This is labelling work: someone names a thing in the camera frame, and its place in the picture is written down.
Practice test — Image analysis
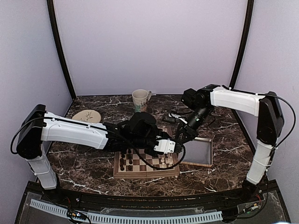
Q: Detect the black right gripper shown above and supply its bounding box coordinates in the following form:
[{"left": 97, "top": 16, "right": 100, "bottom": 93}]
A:
[{"left": 175, "top": 106, "right": 212, "bottom": 145}]

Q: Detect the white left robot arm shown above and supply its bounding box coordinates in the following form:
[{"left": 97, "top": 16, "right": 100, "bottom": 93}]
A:
[{"left": 11, "top": 104, "right": 175, "bottom": 203}]

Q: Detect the metal tray with wooden rim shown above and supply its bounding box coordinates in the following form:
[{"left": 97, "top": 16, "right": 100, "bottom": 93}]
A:
[{"left": 181, "top": 137, "right": 213, "bottom": 168}]

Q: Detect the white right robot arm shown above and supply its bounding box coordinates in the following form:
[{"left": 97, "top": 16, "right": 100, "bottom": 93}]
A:
[{"left": 175, "top": 84, "right": 285, "bottom": 203}]

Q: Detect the wooden chess board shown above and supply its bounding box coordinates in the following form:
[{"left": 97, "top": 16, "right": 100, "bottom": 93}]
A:
[{"left": 113, "top": 149, "right": 180, "bottom": 179}]

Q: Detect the black right corner post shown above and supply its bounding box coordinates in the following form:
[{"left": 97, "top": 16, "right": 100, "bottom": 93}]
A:
[{"left": 229, "top": 0, "right": 255, "bottom": 89}]

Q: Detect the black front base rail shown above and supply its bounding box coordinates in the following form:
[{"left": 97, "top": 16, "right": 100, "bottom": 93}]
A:
[{"left": 73, "top": 193, "right": 237, "bottom": 209}]

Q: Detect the black corner post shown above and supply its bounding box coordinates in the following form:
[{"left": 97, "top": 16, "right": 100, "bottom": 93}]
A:
[
  {"left": 229, "top": 0, "right": 255, "bottom": 89},
  {"left": 46, "top": 0, "right": 77, "bottom": 101}
]

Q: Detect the black left corner post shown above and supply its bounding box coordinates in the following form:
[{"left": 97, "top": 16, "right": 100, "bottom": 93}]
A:
[{"left": 46, "top": 0, "right": 77, "bottom": 101}]

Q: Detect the bird painted ceramic plate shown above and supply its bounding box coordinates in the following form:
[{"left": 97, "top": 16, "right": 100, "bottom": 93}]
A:
[{"left": 72, "top": 110, "right": 101, "bottom": 123}]

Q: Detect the white slotted cable duct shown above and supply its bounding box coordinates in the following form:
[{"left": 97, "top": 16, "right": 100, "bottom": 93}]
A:
[{"left": 29, "top": 199, "right": 223, "bottom": 224}]

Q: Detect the dark chess piece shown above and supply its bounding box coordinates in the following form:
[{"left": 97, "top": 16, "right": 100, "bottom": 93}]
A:
[{"left": 120, "top": 158, "right": 125, "bottom": 165}]

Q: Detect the coral painted ceramic mug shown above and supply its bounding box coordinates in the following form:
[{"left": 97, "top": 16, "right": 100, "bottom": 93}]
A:
[{"left": 132, "top": 89, "right": 152, "bottom": 112}]

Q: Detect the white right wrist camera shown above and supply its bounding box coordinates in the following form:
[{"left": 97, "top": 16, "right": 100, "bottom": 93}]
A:
[{"left": 162, "top": 114, "right": 187, "bottom": 124}]

